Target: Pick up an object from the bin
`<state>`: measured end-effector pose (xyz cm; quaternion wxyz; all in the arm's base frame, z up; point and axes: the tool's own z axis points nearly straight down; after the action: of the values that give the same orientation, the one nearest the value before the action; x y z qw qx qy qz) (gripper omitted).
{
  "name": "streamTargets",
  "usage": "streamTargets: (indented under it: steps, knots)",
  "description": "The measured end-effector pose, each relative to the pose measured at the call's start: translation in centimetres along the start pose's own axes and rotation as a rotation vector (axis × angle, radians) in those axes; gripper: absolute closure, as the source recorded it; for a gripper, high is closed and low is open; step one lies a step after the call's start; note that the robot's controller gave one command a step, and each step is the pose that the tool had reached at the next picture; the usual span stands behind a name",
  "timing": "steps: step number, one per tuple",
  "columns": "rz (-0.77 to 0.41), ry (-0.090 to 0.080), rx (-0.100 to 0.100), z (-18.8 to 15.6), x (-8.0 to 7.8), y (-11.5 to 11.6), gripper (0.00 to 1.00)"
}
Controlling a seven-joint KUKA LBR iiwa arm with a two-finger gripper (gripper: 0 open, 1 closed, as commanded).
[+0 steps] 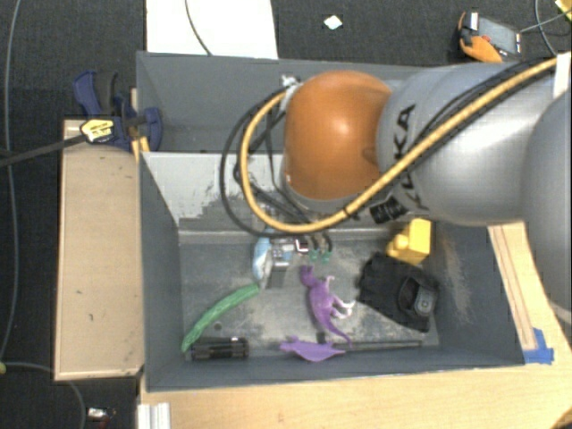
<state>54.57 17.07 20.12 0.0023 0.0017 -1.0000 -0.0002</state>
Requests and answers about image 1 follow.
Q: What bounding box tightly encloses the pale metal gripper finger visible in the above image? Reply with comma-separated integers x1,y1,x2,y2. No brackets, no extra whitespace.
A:
269,260,292,290
252,237,273,282

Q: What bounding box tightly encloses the grey metal bin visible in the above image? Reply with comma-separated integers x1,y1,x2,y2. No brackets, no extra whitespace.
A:
135,50,527,392

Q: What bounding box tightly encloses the purple toy dinosaur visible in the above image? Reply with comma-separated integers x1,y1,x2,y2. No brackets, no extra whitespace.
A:
298,265,358,348

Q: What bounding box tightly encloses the green toy bean pod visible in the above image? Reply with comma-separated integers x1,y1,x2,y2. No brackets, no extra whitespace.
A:
181,282,261,353

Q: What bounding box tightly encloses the purple flat toy pterosaur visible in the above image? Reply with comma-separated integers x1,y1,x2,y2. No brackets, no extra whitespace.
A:
279,335,348,364

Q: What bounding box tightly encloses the black cylindrical tool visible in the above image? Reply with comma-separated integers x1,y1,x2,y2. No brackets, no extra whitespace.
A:
190,336,250,361

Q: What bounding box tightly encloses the black glove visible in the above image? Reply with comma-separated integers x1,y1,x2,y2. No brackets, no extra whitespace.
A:
356,251,442,333

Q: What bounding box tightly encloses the yellow toy block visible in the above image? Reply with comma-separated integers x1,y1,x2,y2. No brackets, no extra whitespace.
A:
385,218,433,267

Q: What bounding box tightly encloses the pale wood board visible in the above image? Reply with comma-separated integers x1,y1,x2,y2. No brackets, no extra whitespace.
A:
53,118,147,383

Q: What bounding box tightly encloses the black cylinder on white bracket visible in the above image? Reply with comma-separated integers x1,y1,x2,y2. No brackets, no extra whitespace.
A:
369,194,408,225

